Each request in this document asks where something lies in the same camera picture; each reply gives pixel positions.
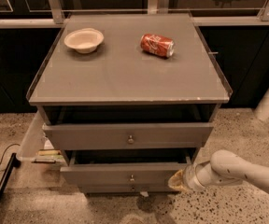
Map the grey drawer cabinet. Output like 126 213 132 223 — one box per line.
27 14 232 193

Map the grey top drawer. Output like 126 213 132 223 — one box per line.
43 122 213 150

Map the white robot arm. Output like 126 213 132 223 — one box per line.
168 150 269 194

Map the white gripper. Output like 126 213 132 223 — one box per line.
168 164 205 191

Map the red soda can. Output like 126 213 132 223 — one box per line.
140 34 175 58

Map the grey drawer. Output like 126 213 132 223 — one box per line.
43 122 213 150
61 148 191 187

